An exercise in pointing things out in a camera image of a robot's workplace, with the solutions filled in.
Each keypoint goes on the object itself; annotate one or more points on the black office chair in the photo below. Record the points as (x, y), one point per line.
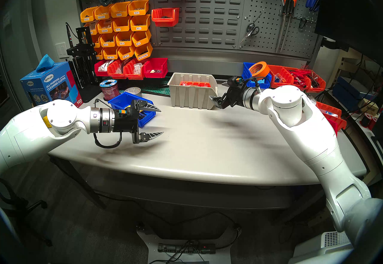
(33, 205)

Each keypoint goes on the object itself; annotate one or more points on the orange-red hanging bin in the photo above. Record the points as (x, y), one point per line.
(165, 16)

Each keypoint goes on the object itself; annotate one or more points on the red tool white lettering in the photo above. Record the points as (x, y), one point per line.
(300, 77)

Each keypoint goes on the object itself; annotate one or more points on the large beige storage bin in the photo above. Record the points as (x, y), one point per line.
(191, 99)

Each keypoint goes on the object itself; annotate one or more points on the black metal stand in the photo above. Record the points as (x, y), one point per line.
(83, 66)

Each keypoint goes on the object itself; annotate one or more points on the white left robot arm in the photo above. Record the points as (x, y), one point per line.
(30, 134)

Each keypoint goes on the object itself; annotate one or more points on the green cutting mat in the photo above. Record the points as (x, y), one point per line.
(155, 90)

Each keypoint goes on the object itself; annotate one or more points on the blue cleaning cloths box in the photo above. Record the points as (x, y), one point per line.
(54, 85)

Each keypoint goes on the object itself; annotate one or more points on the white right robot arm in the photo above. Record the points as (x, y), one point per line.
(308, 134)

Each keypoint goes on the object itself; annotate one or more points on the red thread spool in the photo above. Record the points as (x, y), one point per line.
(369, 119)

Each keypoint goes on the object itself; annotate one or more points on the black monitor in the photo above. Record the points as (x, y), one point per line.
(353, 6)

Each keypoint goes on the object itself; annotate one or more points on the white wall switch plate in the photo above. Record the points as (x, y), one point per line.
(61, 51)

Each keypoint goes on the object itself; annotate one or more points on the dark blue case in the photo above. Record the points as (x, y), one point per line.
(348, 88)

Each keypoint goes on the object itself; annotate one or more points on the large grey pegboard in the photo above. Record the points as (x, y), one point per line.
(269, 36)

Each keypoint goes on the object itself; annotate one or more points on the grey duct tape roll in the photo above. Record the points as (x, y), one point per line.
(133, 90)

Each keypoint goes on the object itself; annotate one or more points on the blue plastic storage bin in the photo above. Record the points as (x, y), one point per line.
(119, 102)
(247, 76)

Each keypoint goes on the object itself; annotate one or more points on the yellow labelled parts bin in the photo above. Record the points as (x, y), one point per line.
(143, 52)
(104, 26)
(141, 38)
(138, 8)
(107, 40)
(140, 23)
(97, 41)
(126, 53)
(102, 13)
(100, 54)
(87, 15)
(121, 24)
(124, 39)
(110, 54)
(119, 10)
(93, 28)

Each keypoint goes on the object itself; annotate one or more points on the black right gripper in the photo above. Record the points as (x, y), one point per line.
(235, 94)

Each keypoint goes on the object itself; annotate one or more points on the red parts bin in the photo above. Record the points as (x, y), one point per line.
(101, 69)
(116, 69)
(155, 68)
(133, 70)

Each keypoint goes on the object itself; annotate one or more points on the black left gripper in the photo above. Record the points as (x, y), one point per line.
(124, 119)

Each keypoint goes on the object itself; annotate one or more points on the blue cloth in dispenser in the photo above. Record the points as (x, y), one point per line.
(45, 62)

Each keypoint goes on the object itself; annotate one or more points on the black power strip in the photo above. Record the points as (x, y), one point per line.
(176, 248)

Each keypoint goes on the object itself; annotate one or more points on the black metal rod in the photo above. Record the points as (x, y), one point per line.
(155, 93)

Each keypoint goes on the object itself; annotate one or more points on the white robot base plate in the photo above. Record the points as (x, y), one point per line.
(149, 242)

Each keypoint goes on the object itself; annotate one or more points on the grey louvred wall panel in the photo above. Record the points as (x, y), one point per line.
(209, 12)

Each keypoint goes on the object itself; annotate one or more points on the small cardboard box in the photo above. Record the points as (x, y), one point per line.
(371, 107)

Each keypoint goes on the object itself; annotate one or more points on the orange masking tape roll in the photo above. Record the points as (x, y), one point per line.
(260, 69)

